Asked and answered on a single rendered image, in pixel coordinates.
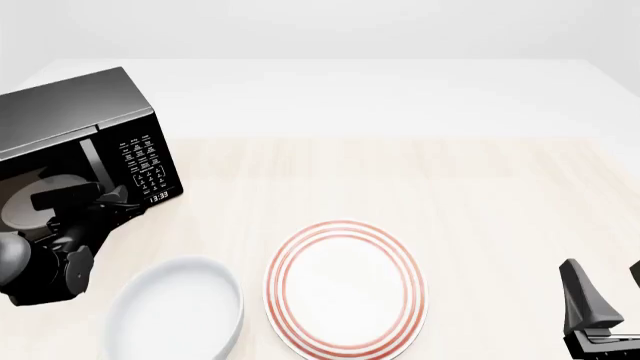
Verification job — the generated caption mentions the white plate with red rings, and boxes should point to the white plate with red rings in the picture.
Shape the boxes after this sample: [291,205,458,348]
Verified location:
[262,219,429,360]

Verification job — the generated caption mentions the white microwave turntable plate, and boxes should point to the white microwave turntable plate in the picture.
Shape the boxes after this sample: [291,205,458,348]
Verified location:
[0,174,89,231]

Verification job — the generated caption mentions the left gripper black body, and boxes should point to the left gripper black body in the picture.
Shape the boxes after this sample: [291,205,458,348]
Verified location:
[48,201,147,241]

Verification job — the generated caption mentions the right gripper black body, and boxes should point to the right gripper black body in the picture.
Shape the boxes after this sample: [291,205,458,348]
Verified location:
[562,324,640,360]

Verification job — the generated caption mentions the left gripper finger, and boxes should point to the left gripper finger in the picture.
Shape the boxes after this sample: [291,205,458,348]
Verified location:
[98,183,131,206]
[30,181,103,213]

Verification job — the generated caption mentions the black microwave door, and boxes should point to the black microwave door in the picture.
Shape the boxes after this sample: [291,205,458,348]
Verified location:
[0,126,120,236]

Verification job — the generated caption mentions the grey microwave door handle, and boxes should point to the grey microwave door handle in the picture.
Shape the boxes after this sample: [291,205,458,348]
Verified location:
[78,137,117,190]

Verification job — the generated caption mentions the white round bowl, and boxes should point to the white round bowl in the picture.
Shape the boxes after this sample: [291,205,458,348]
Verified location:
[102,255,246,360]

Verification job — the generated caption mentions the black microwave oven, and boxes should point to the black microwave oven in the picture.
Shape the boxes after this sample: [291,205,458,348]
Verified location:
[0,66,185,237]

